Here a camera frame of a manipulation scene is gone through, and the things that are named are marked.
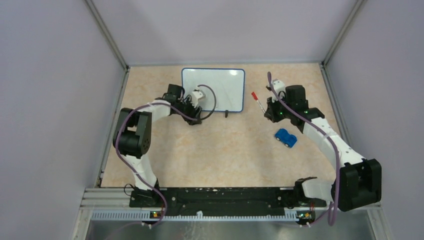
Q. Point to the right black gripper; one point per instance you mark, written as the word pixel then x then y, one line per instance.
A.
pixel 270 113

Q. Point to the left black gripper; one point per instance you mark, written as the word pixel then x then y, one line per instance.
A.
pixel 193 114

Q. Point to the white whiteboard marker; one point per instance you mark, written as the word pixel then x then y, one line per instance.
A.
pixel 258 102

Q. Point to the blue framed whiteboard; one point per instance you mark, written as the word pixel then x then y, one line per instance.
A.
pixel 224 88

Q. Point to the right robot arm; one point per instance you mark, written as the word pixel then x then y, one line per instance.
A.
pixel 358 180

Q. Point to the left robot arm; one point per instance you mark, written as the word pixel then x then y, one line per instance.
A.
pixel 133 134

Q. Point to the blue toy car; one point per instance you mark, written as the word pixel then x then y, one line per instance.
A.
pixel 283 136

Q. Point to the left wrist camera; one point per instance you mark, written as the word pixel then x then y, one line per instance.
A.
pixel 196 96

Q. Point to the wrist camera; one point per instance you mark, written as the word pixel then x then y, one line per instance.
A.
pixel 277 89
pixel 196 96

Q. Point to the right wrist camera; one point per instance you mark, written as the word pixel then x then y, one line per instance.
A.
pixel 277 89

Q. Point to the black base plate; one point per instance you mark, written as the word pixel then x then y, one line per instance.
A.
pixel 222 201

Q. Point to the white slotted cable duct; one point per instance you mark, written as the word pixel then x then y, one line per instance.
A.
pixel 148 216

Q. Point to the left aluminium frame post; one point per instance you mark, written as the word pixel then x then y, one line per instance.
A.
pixel 97 17

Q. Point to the aluminium frame post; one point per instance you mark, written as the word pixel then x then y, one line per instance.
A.
pixel 357 7
pixel 97 17

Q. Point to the right aluminium frame post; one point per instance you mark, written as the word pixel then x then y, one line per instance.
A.
pixel 357 7

